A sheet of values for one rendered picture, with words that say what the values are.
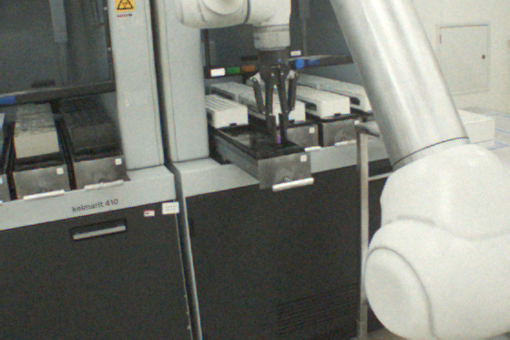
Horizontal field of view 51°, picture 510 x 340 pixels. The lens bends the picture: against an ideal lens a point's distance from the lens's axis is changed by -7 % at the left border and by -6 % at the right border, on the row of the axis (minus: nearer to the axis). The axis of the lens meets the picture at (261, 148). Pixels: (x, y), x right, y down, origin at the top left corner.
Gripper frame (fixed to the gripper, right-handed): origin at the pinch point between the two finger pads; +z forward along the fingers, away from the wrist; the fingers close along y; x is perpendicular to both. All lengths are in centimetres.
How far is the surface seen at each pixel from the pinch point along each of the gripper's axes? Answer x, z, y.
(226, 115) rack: -21.8, -0.7, 6.1
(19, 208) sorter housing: -12, 12, 67
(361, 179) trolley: 2.0, 17.7, -23.4
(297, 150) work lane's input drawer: 12.7, 3.1, 1.0
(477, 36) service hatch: -130, -6, -197
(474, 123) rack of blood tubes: 38.6, -3.5, -30.9
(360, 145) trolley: 1.9, 8.1, -23.4
